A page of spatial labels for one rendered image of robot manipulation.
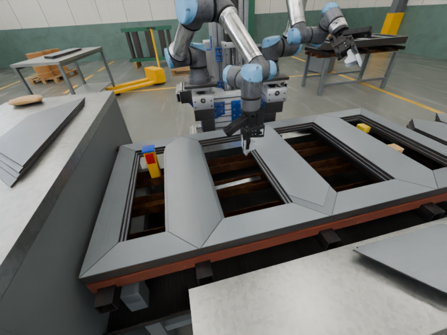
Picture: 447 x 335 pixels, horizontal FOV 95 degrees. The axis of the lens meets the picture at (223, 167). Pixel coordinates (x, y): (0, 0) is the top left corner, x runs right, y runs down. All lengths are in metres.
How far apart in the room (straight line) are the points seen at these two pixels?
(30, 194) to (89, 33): 10.85
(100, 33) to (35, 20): 2.27
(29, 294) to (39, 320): 0.07
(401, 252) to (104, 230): 0.95
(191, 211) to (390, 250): 0.65
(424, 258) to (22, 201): 1.14
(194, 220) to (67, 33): 11.32
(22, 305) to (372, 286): 0.86
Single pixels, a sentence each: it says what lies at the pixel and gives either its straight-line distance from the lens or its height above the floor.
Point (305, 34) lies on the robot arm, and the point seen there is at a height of 1.30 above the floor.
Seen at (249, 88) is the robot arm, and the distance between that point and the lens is 0.77.
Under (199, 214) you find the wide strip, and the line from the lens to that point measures 0.74.
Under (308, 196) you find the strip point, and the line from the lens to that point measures 0.83.
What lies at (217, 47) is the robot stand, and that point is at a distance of 1.66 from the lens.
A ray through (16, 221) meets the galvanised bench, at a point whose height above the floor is 1.05.
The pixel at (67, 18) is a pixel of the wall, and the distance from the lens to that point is 11.67.
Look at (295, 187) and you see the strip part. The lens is 0.85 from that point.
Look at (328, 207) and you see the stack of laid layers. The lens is 0.82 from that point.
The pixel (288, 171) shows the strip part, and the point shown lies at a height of 0.85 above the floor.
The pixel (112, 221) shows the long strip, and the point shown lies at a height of 0.85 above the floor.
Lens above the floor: 1.41
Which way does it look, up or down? 37 degrees down
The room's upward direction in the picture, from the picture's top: 4 degrees counter-clockwise
